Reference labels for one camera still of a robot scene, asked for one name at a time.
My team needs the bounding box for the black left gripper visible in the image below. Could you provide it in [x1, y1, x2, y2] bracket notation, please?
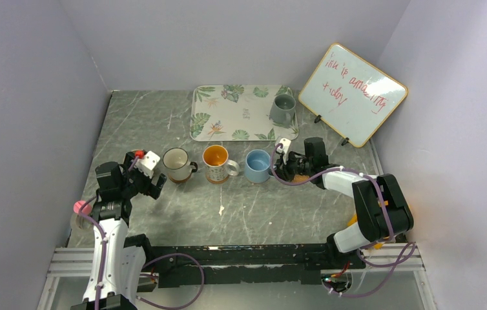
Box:
[119, 152, 165, 199]

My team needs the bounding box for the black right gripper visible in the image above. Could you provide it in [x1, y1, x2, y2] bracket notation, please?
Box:
[269, 149, 313, 181]

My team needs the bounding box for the light blue mug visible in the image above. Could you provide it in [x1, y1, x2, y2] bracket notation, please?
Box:
[244, 149, 271, 184]

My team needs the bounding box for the smooth wooden coaster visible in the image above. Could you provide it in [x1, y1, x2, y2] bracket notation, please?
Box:
[168, 173, 192, 183]

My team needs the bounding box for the white mug black rim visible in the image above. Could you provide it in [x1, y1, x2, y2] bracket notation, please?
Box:
[162, 147, 198, 180]

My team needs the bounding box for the grey-green mug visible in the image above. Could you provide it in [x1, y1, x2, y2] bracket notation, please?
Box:
[269, 94, 296, 127]

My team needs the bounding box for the yellow-inside patterned mug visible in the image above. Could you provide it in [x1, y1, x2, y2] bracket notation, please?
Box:
[202, 145, 240, 184]

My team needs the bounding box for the woven rattan coaster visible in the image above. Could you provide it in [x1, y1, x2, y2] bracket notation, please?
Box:
[291, 174, 310, 186]

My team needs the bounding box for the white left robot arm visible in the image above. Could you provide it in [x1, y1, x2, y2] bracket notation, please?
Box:
[73, 150, 167, 309]

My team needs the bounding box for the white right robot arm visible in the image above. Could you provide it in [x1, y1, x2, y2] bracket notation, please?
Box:
[270, 137, 414, 268]

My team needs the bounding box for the pink-capped bottle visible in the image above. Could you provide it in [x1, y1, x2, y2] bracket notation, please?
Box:
[73, 200, 92, 218]

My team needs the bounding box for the leaf-patterned white tray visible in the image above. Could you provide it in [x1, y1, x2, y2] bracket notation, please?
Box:
[189, 85, 299, 142]

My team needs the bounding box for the yellow-framed whiteboard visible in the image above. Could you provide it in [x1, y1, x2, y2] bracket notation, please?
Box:
[298, 43, 408, 147]

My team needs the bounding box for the yellow plastic bin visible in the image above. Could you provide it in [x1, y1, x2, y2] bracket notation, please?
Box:
[337, 200, 414, 252]

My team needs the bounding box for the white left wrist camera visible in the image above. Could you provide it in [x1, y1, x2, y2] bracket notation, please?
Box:
[133, 150, 161, 179]

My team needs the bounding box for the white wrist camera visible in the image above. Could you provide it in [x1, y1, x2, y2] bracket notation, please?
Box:
[133, 150, 161, 179]
[275, 137, 291, 164]

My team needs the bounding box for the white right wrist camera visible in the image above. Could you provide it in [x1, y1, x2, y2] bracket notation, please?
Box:
[275, 137, 291, 164]

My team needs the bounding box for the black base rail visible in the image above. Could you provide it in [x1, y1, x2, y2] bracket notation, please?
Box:
[125, 239, 365, 288]

